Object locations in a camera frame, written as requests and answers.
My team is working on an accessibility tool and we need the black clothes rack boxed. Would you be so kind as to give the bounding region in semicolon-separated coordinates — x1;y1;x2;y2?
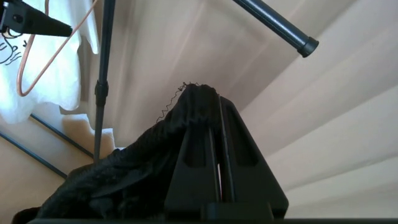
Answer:
0;0;320;180

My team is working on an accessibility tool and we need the black garment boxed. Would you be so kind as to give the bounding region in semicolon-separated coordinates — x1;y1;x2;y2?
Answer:
11;82;222;221

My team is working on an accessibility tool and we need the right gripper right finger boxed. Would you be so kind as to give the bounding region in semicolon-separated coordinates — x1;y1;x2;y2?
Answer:
219;96;289;218

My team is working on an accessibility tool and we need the beige curtain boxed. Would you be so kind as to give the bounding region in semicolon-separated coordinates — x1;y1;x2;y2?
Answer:
58;0;398;218

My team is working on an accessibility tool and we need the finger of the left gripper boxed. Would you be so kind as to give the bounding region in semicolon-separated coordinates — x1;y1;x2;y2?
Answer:
0;0;73;38

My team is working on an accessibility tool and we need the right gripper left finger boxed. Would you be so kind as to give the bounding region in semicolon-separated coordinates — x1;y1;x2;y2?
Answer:
164;123;222;219

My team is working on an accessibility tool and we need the pink clothes hanger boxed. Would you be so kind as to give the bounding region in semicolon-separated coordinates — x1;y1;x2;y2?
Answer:
16;0;100;98

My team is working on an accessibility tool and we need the white printed T-shirt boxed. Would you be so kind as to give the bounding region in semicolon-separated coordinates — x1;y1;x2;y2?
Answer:
0;0;101;124

